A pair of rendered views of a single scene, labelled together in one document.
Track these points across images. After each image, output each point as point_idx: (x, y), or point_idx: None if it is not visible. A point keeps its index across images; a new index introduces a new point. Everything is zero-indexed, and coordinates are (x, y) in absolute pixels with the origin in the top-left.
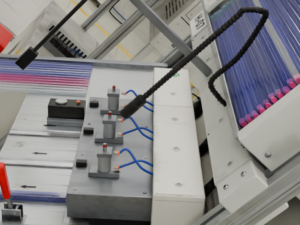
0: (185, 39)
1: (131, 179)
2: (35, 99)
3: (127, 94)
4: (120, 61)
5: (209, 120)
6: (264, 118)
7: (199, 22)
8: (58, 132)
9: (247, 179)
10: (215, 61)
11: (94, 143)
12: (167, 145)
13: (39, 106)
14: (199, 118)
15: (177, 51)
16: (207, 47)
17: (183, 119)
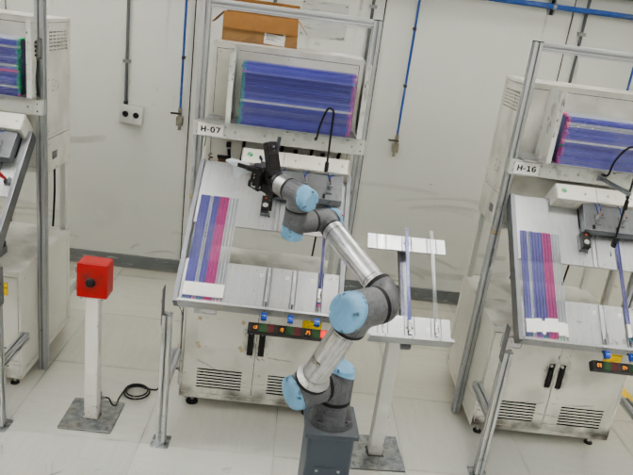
0: (196, 141)
1: (332, 181)
2: (241, 221)
3: (236, 181)
4: (198, 180)
5: (316, 147)
6: (361, 129)
7: (212, 129)
8: (275, 211)
9: (365, 143)
10: (272, 133)
11: None
12: (316, 166)
13: (250, 220)
14: (232, 157)
15: (201, 149)
16: (251, 133)
17: (296, 157)
